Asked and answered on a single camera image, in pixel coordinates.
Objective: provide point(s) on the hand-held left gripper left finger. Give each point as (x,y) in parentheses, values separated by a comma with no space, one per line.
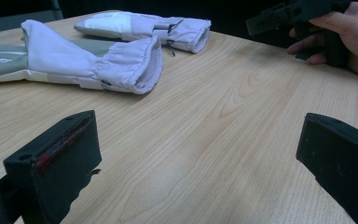
(62,168)

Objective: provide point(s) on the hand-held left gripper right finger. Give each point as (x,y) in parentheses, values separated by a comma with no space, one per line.
(341,155)

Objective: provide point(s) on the lilac and grey glove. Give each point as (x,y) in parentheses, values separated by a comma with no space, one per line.
(143,29)
(74,62)

